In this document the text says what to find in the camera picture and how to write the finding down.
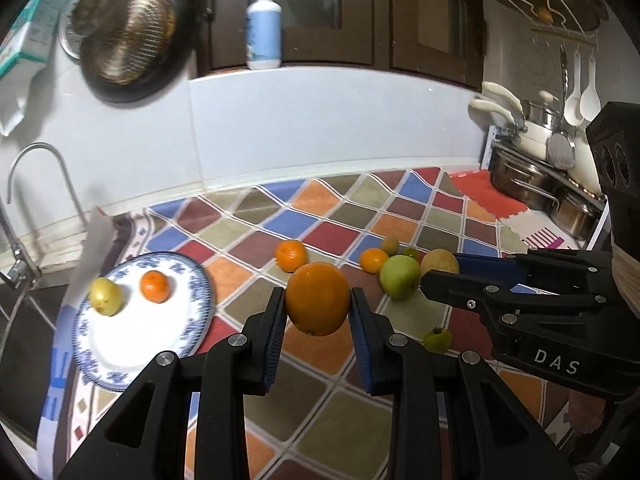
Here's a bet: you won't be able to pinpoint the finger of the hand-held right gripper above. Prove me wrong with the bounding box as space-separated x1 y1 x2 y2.
452 249 616 296
420 270 621 321

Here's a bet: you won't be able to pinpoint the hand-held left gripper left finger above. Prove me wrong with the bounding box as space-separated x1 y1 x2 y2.
57 287 288 480

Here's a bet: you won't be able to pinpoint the tan yellow apple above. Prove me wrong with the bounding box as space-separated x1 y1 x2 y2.
420 249 460 278

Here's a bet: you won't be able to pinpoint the dark wooden cabinet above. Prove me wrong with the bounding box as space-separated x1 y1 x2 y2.
195 0 486 91

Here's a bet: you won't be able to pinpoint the brass mesh strainer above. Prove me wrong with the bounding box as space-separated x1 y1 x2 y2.
102 0 176 83

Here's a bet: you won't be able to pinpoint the silver perforated steamer plate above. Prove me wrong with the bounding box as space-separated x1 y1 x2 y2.
57 10 86 61

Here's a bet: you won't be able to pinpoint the teal white cardboard box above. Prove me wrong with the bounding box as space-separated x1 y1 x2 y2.
0 0 71 81

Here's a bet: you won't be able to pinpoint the small metal strainer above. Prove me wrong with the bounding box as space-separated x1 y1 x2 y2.
70 0 126 38

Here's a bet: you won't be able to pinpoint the person's right hand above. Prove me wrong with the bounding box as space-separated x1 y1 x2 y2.
567 387 618 436

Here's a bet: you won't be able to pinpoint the metal tongs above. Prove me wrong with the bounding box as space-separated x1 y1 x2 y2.
557 45 571 106

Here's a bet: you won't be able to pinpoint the white blue pump bottle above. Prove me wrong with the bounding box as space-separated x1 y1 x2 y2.
245 0 283 71

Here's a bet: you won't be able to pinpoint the white purple striped mat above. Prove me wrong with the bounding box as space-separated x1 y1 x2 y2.
497 207 586 256

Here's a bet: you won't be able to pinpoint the large green apple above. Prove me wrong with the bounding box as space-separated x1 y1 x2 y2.
379 255 422 301

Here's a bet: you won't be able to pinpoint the white plastic bag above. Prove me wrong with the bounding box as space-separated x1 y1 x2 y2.
0 75 36 136

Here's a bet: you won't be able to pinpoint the red foam mat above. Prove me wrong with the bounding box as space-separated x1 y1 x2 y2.
450 167 531 221

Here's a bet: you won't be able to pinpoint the black frying pan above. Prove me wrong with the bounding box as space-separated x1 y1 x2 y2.
79 0 197 106

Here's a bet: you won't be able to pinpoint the large orange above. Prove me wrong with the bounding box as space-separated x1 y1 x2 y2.
285 262 352 337

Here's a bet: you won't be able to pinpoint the white plastic spoon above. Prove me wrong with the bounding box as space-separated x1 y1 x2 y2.
565 50 585 126
579 55 601 121

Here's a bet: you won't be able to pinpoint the large steel pot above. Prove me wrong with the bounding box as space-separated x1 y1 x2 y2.
489 142 563 211

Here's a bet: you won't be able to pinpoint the small tangerine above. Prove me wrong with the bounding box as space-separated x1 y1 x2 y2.
359 248 390 275
276 240 309 273
139 270 172 304

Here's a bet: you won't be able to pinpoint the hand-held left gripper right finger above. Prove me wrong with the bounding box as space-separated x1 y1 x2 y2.
348 287 576 480

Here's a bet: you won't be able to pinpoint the white-handled steel saucepan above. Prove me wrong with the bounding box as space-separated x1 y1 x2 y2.
481 81 566 131

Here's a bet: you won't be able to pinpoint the metal spatula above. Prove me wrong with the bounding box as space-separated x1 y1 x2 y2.
546 105 576 171

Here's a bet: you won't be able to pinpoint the golden wire wall rack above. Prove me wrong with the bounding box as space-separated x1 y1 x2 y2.
502 0 601 51

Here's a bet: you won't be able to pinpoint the small steel pot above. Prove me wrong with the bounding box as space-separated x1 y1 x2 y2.
552 187 608 241

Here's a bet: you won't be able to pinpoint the colourful diamond pattern mat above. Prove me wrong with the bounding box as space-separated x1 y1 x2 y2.
37 167 608 480

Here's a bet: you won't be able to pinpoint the blue patterned white plate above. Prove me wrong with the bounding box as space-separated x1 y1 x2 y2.
71 251 215 393

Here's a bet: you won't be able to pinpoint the yellow-green apple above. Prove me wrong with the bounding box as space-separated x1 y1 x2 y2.
89 277 125 317

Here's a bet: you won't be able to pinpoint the thin gooseneck faucet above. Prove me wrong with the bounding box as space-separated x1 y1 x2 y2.
6 142 91 226

